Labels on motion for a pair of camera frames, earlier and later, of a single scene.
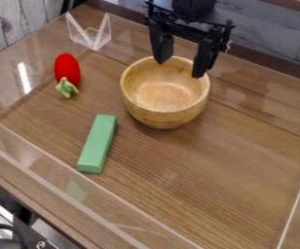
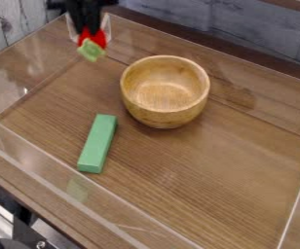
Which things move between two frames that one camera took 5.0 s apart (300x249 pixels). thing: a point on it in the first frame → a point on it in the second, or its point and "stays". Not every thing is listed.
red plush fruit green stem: x=68 y=69 → x=92 y=44
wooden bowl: x=162 y=95 stays
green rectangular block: x=97 y=146 stays
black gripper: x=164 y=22 → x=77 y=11
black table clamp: x=27 y=236 stays
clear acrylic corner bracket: x=90 y=37 stays
